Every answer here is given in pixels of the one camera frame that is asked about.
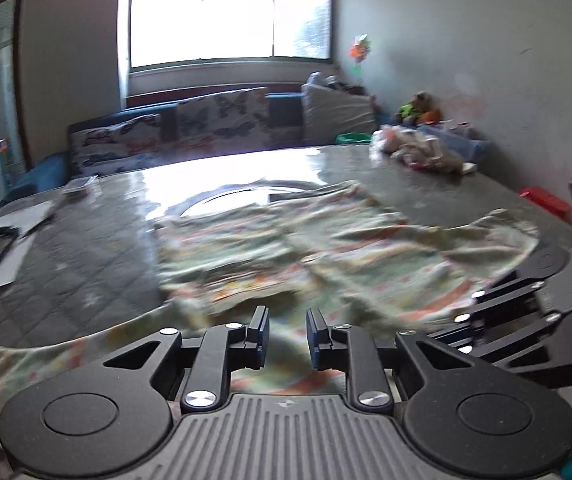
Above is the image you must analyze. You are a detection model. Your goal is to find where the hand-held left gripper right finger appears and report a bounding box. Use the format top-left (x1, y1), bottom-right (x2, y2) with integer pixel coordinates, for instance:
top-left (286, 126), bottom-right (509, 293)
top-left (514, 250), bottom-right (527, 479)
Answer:
top-left (306, 307), bottom-right (472, 413)

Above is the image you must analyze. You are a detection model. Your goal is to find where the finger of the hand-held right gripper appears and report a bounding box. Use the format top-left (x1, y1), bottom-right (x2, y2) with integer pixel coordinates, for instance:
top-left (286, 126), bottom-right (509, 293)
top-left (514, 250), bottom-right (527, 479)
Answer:
top-left (470, 271), bottom-right (548, 314)
top-left (435, 309), bottom-right (568, 375)

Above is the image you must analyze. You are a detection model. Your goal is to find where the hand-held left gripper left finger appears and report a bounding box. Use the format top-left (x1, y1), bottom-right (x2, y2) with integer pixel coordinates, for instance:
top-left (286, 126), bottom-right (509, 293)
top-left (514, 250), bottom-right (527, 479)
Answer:
top-left (101, 305), bottom-right (271, 411)

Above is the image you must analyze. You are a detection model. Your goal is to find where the floral print garment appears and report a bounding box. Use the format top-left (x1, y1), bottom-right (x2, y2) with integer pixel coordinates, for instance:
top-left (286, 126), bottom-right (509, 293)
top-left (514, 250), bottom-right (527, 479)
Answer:
top-left (0, 180), bottom-right (542, 442)

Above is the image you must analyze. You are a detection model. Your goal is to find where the red box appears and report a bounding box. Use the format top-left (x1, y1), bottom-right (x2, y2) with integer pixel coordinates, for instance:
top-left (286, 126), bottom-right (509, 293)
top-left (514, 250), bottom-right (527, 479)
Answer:
top-left (520, 186), bottom-right (572, 221)

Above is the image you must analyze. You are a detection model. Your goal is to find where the black round induction cooktop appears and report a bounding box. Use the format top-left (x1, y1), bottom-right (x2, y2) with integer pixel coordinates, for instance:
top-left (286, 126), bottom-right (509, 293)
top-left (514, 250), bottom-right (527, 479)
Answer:
top-left (266, 185), bottom-right (318, 204)

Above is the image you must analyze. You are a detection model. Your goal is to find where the round metal stove surround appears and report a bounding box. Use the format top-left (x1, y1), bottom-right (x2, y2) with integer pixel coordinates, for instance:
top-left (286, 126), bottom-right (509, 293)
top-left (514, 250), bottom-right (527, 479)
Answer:
top-left (163, 179), bottom-right (339, 222)

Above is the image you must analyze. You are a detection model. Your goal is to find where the plastic bag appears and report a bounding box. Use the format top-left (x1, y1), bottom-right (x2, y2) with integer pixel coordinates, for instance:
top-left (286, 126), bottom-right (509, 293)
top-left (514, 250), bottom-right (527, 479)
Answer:
top-left (370, 127), bottom-right (418, 155)

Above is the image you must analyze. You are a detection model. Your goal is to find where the brown stuffed toy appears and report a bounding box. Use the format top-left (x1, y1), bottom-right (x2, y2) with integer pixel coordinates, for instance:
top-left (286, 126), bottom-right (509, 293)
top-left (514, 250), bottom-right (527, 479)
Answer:
top-left (396, 91), bottom-right (440, 127)

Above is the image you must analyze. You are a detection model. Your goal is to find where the butterfly print cushion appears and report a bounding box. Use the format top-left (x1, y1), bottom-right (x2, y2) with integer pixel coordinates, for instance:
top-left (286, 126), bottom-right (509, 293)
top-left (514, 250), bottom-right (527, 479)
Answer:
top-left (176, 87), bottom-right (270, 154)
top-left (70, 114), bottom-right (163, 177)

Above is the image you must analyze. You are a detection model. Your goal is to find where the grey pillow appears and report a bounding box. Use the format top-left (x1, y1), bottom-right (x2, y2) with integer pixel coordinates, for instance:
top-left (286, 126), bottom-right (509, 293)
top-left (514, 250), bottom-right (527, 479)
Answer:
top-left (301, 72), bottom-right (380, 144)

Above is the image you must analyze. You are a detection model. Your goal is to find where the blue sofa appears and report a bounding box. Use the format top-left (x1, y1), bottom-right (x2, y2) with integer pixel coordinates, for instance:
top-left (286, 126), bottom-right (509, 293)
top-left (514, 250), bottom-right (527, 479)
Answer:
top-left (6, 92), bottom-right (308, 197)

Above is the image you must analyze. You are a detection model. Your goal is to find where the small clear plastic box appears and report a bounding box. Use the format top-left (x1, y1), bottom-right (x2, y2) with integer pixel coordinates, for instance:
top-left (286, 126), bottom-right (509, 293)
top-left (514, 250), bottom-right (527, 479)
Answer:
top-left (61, 177), bottom-right (100, 199)

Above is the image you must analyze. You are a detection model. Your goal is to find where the black pen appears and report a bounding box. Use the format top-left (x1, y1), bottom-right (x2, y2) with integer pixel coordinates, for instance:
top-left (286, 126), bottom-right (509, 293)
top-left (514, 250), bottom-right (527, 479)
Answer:
top-left (20, 213), bottom-right (58, 239)

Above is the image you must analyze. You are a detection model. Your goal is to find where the white paper sheet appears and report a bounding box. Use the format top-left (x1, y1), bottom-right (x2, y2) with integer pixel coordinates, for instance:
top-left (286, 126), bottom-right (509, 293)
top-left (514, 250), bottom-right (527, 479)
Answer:
top-left (0, 200), bottom-right (58, 301)

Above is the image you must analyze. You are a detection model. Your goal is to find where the colourful pinwheel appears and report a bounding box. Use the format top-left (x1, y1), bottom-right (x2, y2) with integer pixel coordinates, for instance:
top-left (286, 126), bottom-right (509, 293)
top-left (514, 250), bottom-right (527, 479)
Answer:
top-left (350, 34), bottom-right (373, 87)

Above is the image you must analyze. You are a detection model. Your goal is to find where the window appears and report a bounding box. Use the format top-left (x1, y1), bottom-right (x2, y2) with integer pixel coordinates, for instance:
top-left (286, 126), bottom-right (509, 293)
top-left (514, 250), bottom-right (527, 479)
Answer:
top-left (128, 0), bottom-right (335, 72)

